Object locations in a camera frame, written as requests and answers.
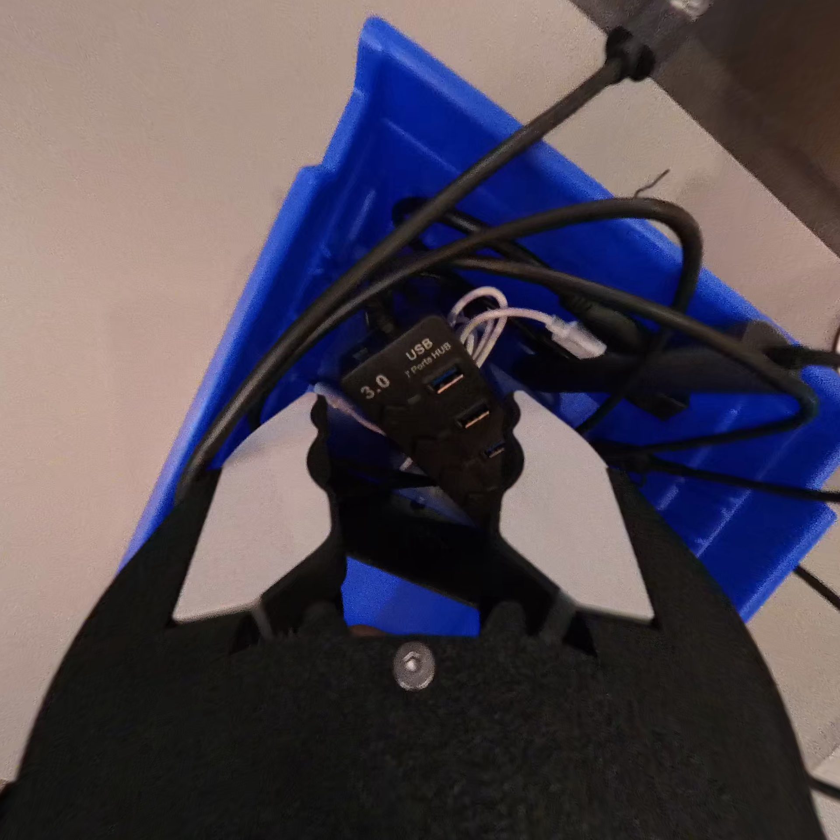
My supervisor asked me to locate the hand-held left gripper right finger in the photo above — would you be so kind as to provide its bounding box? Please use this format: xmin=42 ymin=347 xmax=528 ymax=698
xmin=482 ymin=390 xmax=657 ymax=626

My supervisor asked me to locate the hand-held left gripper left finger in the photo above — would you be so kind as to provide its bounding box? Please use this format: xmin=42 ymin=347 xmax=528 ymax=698
xmin=172 ymin=394 xmax=349 ymax=624

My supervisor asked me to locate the black usb hub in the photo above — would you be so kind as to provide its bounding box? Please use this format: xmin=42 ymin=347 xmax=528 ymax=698
xmin=340 ymin=315 xmax=522 ymax=522

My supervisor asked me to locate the blue plastic bin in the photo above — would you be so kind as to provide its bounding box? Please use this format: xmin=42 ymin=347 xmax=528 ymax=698
xmin=121 ymin=14 xmax=840 ymax=639

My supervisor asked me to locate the thick black cable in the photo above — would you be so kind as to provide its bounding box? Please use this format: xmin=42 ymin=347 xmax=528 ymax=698
xmin=176 ymin=0 xmax=711 ymax=506

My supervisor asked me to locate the grey desk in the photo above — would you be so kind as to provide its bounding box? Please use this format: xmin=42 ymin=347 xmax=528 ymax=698
xmin=0 ymin=0 xmax=840 ymax=840

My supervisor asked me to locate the thin black cable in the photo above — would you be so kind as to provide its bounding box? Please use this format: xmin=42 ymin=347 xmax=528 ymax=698
xmin=591 ymin=449 xmax=840 ymax=506

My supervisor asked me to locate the black hub cable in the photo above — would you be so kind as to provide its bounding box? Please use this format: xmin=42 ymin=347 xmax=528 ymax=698
xmin=190 ymin=197 xmax=706 ymax=480

